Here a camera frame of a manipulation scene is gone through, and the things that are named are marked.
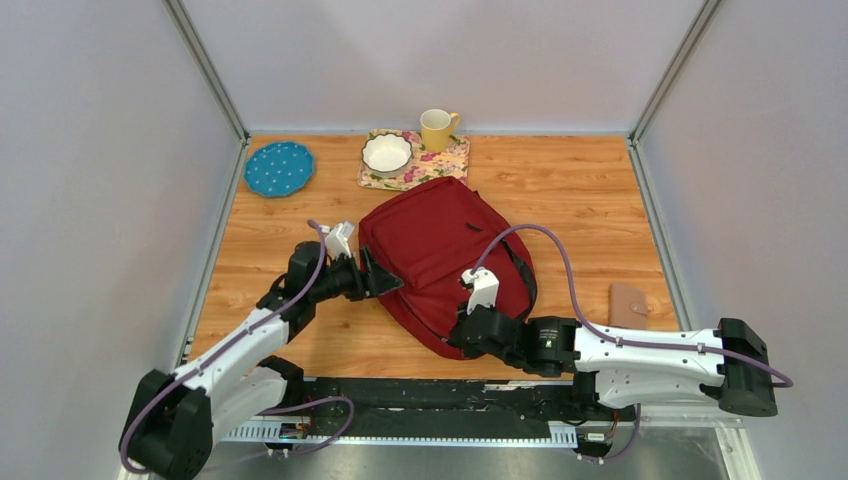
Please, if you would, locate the red backpack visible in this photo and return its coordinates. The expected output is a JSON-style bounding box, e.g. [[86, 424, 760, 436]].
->
[[358, 177, 538, 360]]

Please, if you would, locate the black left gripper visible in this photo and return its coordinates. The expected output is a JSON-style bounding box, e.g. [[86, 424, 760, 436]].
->
[[310, 246, 403, 303]]

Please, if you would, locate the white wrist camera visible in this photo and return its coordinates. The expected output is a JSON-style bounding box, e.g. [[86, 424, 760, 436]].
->
[[460, 267, 500, 315], [320, 221, 355, 260]]

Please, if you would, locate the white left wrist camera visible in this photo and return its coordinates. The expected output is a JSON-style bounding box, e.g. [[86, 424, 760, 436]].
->
[[320, 221, 355, 260]]

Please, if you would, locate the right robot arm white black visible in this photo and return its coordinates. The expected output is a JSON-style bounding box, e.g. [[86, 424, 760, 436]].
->
[[450, 306, 778, 419]]

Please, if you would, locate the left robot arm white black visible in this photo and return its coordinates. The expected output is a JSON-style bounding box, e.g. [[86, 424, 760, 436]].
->
[[118, 241, 403, 479]]

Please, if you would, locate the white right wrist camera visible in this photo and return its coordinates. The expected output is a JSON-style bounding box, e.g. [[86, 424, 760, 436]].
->
[[460, 267, 500, 315]]

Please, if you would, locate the brown leather wallet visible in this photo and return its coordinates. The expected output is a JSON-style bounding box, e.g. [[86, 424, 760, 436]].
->
[[608, 283, 650, 330]]

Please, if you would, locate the blue polka dot plate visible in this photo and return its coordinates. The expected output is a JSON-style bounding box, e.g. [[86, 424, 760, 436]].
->
[[243, 141, 315, 198]]

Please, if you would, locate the floral serving tray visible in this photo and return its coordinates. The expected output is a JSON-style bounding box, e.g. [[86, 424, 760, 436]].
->
[[357, 128, 471, 191]]

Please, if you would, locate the white scalloped bowl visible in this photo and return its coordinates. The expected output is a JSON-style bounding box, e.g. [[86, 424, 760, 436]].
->
[[362, 133, 413, 178]]

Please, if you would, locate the yellow mug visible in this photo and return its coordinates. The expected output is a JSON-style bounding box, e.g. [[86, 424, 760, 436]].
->
[[419, 109, 461, 152]]

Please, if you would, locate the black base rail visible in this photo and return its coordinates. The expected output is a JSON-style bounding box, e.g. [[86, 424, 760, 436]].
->
[[228, 377, 640, 457]]

